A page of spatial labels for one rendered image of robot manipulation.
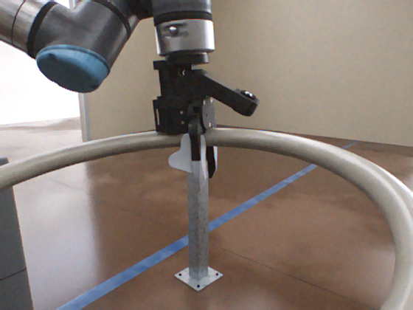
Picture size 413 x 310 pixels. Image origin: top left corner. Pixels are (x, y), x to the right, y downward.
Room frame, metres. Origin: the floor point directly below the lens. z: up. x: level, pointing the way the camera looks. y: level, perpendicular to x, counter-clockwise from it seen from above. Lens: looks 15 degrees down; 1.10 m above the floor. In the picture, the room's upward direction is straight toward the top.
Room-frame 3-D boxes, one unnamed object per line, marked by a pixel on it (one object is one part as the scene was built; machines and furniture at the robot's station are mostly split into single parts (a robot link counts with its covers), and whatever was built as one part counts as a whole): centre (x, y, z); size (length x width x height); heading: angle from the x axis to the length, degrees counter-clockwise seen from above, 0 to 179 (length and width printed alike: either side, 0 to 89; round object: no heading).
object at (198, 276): (1.57, 0.05, 0.54); 0.20 x 0.20 x 1.09; 46
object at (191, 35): (0.52, 0.04, 1.16); 0.10 x 0.09 x 0.05; 164
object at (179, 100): (0.52, 0.04, 1.08); 0.09 x 0.08 x 0.12; 73
